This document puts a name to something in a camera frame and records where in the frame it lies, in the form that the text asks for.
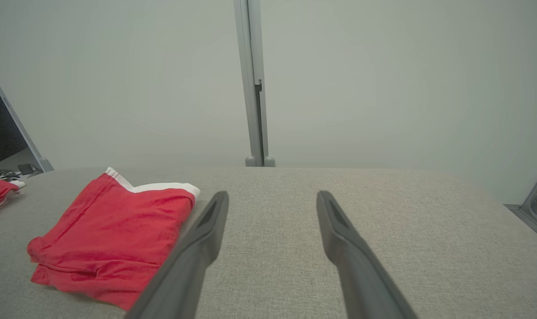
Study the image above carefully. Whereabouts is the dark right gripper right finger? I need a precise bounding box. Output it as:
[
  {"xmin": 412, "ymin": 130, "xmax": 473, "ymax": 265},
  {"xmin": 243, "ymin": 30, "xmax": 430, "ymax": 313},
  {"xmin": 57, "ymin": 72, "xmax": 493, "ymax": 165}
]
[{"xmin": 316, "ymin": 191, "xmax": 418, "ymax": 319}]

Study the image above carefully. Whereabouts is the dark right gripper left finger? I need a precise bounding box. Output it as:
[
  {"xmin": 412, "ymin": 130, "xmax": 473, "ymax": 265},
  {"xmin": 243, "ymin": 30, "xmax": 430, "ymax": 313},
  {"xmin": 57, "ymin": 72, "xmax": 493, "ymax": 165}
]
[{"xmin": 125, "ymin": 191, "xmax": 230, "ymax": 319}]

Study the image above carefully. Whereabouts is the red shorts white trim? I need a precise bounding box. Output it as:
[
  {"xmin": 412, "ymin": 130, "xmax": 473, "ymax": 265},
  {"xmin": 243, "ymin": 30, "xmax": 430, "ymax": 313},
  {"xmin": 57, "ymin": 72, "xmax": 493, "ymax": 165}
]
[{"xmin": 27, "ymin": 167, "xmax": 201, "ymax": 311}]

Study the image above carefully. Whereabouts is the black cable bundle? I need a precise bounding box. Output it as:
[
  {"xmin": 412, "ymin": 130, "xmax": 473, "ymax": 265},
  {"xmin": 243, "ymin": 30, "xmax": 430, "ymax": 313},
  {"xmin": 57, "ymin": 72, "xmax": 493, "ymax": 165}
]
[{"xmin": 0, "ymin": 163, "xmax": 43, "ymax": 181}]

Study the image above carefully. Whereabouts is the grey partition post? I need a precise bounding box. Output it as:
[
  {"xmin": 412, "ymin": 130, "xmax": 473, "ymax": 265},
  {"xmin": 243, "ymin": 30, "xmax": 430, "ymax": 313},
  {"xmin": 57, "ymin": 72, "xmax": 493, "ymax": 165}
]
[{"xmin": 233, "ymin": 0, "xmax": 276, "ymax": 167}]

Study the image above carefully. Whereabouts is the slanted grey frame post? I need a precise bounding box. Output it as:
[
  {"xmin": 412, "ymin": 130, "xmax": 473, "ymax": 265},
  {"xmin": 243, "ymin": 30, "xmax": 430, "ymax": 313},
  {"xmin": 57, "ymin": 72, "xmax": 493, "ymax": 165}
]
[{"xmin": 0, "ymin": 61, "xmax": 54, "ymax": 173}]

